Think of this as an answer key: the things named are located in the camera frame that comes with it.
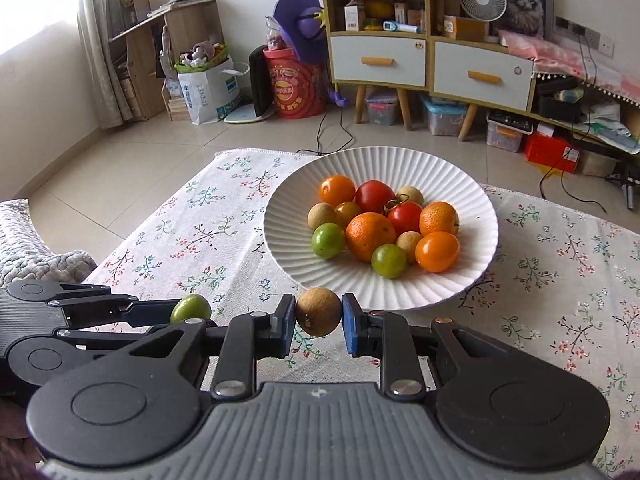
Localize wooden drawer cabinet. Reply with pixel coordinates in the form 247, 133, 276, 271
429, 35, 537, 141

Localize small orange mandarin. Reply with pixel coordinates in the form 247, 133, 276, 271
419, 201, 460, 237

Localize clear storage box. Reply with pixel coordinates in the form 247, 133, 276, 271
365, 91, 400, 127

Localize small cardboard box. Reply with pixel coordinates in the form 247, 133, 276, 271
442, 15, 488, 42

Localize grey quilted blanket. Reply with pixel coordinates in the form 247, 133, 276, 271
0, 199, 98, 291

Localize black tripod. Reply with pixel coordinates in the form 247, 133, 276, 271
605, 157, 640, 208

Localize red tomato with stem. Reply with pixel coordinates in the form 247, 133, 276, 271
384, 197, 425, 236

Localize brown longan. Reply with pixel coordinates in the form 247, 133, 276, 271
396, 230, 424, 264
307, 203, 339, 230
295, 287, 343, 337
395, 185, 425, 207

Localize floral tablecloth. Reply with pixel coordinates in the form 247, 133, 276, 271
82, 147, 640, 480

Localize large orange mandarin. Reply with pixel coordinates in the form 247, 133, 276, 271
345, 212, 397, 263

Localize blue-lidded storage box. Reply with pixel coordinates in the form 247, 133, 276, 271
420, 94, 471, 137

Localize pale round base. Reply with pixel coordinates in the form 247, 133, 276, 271
224, 100, 273, 125

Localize red printed bucket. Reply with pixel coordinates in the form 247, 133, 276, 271
263, 46, 328, 119

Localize red box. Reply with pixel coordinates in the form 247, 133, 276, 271
522, 130, 583, 175

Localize orange tomato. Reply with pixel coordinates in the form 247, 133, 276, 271
319, 175, 357, 207
415, 231, 461, 273

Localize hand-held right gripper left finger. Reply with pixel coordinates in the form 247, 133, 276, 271
100, 294, 297, 401

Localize wooden bookshelf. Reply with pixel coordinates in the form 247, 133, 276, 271
107, 0, 226, 122

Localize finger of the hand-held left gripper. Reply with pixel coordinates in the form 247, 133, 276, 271
57, 324, 171, 348
50, 284, 176, 328

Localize dark-lidded storage box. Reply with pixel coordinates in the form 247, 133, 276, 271
486, 110, 533, 153

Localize framed cat picture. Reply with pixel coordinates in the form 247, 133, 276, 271
487, 0, 555, 43

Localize black storage bin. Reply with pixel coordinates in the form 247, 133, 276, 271
537, 77, 583, 122

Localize pink tasselled cloth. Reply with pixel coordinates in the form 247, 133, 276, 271
497, 27, 640, 106

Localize yellow-brown tomato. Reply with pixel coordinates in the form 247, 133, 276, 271
334, 201, 364, 228

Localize white ribbed plate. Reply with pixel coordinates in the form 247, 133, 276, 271
263, 146, 500, 311

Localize white drawer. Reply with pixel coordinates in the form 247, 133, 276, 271
330, 36, 427, 87
434, 41, 533, 112

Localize white paper bag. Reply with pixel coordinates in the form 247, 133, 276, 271
176, 57, 241, 126

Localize green plum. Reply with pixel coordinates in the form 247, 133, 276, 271
312, 223, 346, 260
371, 243, 408, 279
170, 295, 212, 324

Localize plush toys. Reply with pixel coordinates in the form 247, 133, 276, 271
177, 40, 228, 68

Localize black flat panel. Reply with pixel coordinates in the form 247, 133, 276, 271
248, 45, 276, 118

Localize purple plush toy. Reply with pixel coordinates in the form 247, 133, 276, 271
270, 0, 351, 108

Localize grey curtain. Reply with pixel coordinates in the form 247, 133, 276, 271
75, 0, 136, 128

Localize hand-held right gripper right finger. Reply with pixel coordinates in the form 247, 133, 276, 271
341, 292, 543, 401

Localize white wall socket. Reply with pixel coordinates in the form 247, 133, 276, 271
556, 15, 616, 56

